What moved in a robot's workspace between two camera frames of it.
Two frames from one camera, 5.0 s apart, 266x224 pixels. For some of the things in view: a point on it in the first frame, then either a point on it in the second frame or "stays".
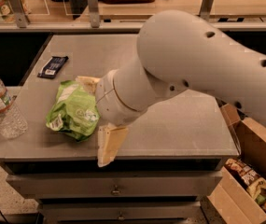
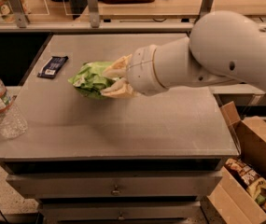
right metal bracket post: (205, 9) stays
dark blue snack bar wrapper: (52, 67) stays
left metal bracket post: (16, 5) stays
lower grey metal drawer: (123, 212) stays
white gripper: (111, 101) -> (141, 70)
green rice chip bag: (74, 112) -> (89, 79)
